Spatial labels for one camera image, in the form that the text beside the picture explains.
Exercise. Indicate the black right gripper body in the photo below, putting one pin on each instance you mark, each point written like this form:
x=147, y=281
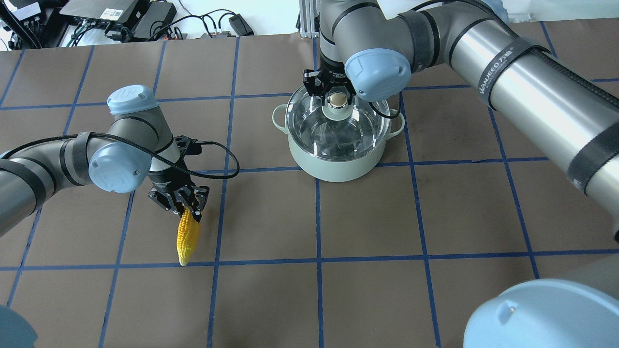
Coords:
x=331, y=74

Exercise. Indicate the mint green cooking pot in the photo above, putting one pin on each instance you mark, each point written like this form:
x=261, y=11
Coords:
x=339, y=171

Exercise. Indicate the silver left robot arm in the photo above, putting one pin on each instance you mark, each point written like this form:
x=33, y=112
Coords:
x=138, y=145

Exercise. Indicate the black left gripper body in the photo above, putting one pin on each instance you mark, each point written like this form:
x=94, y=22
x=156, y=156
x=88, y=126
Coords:
x=165, y=182

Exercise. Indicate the small black adapter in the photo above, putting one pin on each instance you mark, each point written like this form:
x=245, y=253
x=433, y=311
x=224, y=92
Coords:
x=240, y=26

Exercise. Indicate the glass pot lid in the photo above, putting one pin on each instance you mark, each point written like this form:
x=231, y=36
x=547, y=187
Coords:
x=335, y=134

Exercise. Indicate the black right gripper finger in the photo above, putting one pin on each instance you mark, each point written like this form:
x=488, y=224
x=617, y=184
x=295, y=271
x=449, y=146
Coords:
x=318, y=91
x=351, y=97

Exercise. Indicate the black flat electronics box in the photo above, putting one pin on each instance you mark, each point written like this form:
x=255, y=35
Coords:
x=120, y=12

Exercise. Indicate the black power adapter brick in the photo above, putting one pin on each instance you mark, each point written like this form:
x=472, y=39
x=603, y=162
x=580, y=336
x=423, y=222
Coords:
x=158, y=14

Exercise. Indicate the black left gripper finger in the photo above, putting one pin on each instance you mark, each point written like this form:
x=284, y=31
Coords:
x=196, y=203
x=171, y=203

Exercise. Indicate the yellow corn cob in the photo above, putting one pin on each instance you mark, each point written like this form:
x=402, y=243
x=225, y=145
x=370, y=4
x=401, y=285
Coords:
x=188, y=232

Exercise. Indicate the aluminium frame post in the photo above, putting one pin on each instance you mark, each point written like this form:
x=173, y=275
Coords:
x=309, y=18

